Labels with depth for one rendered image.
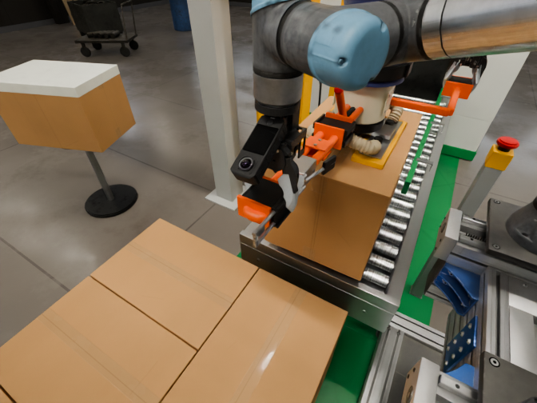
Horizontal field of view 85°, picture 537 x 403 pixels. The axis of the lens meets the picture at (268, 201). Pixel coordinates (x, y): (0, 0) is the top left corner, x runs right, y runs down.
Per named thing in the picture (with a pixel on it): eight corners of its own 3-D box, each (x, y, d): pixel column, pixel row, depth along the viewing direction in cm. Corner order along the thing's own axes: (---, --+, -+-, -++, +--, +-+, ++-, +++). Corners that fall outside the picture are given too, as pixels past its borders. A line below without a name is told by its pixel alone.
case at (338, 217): (319, 168, 160) (329, 95, 133) (395, 190, 145) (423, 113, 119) (264, 240, 120) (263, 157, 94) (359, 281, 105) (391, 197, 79)
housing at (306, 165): (291, 166, 72) (292, 151, 69) (316, 175, 70) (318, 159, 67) (276, 181, 68) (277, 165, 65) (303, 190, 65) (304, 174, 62)
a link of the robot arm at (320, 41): (424, 6, 30) (348, -6, 37) (346, 17, 26) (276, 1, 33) (401, 83, 36) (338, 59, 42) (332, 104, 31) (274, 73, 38)
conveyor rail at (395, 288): (442, 113, 272) (450, 93, 259) (448, 115, 270) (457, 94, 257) (374, 321, 122) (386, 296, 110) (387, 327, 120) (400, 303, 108)
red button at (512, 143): (493, 142, 115) (498, 133, 113) (514, 147, 113) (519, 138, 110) (492, 151, 111) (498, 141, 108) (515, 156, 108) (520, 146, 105)
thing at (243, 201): (260, 192, 64) (260, 173, 61) (290, 204, 61) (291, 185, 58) (237, 214, 59) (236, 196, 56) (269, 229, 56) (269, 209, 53)
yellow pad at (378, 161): (379, 120, 115) (383, 107, 111) (406, 126, 111) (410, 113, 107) (350, 161, 93) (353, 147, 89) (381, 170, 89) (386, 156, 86)
